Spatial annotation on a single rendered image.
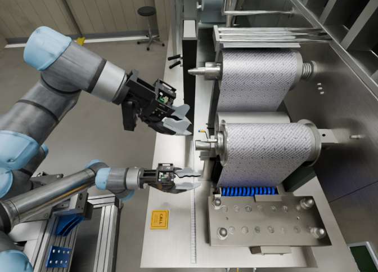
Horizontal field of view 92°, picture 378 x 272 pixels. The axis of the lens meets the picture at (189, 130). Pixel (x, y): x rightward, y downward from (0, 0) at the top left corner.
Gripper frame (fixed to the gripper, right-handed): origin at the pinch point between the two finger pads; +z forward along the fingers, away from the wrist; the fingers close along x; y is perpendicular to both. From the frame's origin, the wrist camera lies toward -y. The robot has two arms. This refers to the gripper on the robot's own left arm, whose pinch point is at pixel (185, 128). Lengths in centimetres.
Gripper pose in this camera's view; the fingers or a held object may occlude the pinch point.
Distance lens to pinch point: 50.7
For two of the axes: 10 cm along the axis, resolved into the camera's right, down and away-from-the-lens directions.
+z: 7.6, 3.8, 5.2
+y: 6.5, -4.5, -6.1
